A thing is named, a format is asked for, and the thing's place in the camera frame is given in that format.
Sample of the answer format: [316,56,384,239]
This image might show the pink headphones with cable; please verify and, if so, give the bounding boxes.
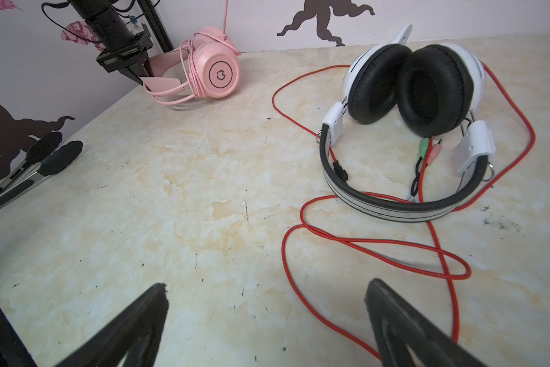
[141,1,241,106]

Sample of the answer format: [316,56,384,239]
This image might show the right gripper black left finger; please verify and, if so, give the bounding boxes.
[58,283,169,366]

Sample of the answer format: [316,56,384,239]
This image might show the black tongs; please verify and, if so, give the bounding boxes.
[0,132,83,209]

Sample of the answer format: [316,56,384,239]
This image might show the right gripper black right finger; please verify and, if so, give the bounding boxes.
[364,278,484,366]

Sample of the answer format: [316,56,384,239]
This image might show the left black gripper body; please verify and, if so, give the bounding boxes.
[70,0,153,73]

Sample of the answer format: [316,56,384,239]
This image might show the white black headphones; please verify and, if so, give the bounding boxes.
[319,24,496,223]

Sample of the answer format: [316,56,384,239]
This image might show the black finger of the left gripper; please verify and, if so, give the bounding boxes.
[118,57,153,86]

